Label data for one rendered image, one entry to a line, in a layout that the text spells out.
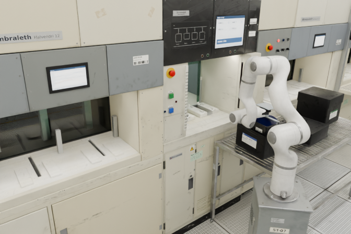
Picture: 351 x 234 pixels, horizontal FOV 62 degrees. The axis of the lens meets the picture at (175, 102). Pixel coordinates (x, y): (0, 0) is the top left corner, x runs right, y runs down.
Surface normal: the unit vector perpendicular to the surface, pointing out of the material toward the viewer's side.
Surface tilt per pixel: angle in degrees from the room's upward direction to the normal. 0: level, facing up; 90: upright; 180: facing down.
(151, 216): 90
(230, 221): 0
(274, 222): 90
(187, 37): 90
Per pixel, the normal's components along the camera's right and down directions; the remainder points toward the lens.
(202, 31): 0.61, 0.28
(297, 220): -0.14, 0.33
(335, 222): 0.01, -0.94
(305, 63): -0.80, 0.20
